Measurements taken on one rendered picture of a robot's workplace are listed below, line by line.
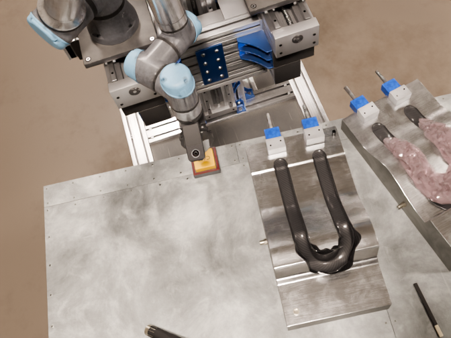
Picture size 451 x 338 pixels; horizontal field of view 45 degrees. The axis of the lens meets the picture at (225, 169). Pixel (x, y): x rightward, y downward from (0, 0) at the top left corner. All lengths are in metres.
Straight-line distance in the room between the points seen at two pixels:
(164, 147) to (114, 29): 0.89
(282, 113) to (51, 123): 1.19
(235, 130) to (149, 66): 1.07
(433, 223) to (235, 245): 0.51
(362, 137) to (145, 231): 0.67
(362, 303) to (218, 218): 0.45
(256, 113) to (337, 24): 0.79
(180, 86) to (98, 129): 1.54
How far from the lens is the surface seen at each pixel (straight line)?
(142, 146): 2.36
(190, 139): 1.40
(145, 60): 1.34
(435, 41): 2.92
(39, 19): 1.45
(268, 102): 2.38
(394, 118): 1.61
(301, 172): 1.48
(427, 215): 1.48
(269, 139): 1.49
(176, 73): 1.27
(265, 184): 1.47
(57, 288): 1.60
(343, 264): 1.40
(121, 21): 1.58
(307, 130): 1.50
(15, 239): 2.67
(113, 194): 1.64
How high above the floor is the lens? 2.22
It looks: 63 degrees down
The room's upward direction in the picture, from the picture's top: 16 degrees counter-clockwise
